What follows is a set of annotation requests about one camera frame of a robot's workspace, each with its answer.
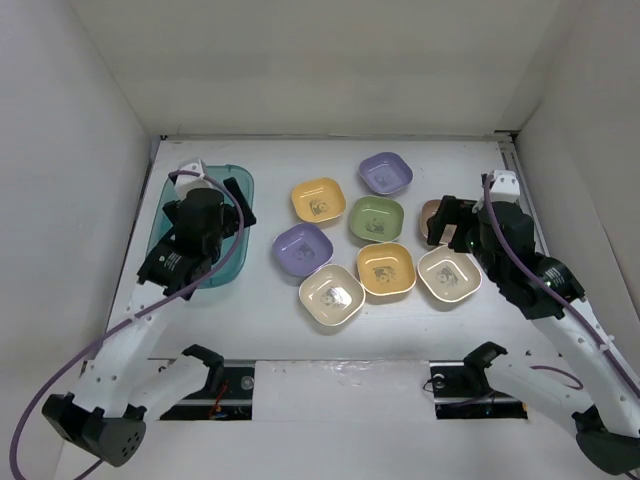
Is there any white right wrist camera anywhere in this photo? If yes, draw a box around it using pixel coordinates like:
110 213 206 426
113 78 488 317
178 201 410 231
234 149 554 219
482 170 520 203

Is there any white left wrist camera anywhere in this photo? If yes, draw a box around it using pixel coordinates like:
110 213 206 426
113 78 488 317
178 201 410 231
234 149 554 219
172 158 211 200

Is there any yellow plate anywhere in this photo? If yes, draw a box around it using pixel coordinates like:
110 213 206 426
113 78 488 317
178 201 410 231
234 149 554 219
291 177 346 223
356 242 417 298

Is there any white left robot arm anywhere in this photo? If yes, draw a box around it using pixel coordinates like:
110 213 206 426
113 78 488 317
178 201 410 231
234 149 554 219
42 170 256 467

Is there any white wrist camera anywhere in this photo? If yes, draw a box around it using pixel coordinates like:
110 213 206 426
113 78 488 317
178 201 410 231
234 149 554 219
482 170 520 203
172 158 211 200

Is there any purple plate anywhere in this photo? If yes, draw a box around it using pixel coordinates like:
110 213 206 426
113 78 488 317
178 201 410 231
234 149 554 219
272 222 334 277
358 152 413 195

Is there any aluminium rail right edge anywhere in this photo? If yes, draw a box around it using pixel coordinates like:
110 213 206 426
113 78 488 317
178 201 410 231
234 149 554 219
494 130 566 321

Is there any teal plastic bin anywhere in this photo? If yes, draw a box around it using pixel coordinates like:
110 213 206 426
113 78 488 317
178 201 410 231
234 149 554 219
146 164 256 291

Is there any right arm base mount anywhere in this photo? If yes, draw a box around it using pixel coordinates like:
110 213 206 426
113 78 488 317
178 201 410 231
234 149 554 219
423 361 528 420

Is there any beige plate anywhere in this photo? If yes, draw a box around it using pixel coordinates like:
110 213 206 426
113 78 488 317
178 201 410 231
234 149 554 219
416 246 483 311
298 264 366 335

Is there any brown plate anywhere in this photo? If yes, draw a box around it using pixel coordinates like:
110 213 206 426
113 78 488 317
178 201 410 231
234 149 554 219
418 198 446 246

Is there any green panda plate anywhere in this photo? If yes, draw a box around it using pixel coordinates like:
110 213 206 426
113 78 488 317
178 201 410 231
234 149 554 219
349 195 404 243

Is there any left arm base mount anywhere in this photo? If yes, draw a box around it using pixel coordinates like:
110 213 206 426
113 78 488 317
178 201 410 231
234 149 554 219
160 363 255 421

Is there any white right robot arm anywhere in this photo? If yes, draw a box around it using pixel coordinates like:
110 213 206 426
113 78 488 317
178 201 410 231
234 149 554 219
426 196 639 476

